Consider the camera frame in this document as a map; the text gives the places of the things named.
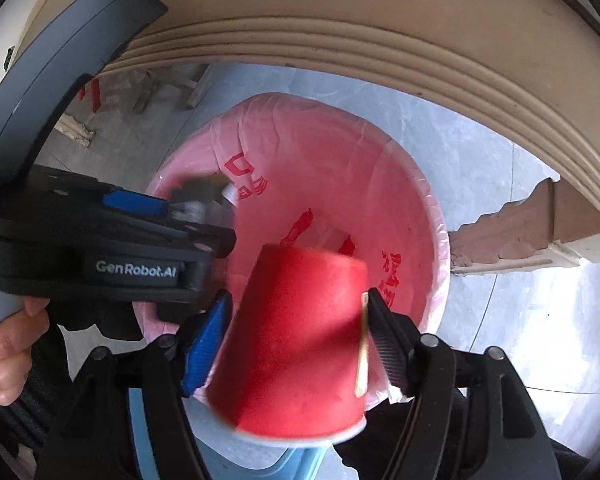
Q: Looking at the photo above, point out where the pink lined trash bin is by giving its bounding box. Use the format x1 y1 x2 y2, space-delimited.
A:
147 93 451 333

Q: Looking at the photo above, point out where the cream coffee table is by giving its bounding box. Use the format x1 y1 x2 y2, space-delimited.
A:
18 0 600 274

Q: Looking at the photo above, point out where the red paper cup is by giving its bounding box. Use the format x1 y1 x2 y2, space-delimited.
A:
207 245 368 445

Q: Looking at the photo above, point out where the person's left hand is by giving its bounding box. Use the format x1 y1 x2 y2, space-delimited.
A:
0 297 50 406

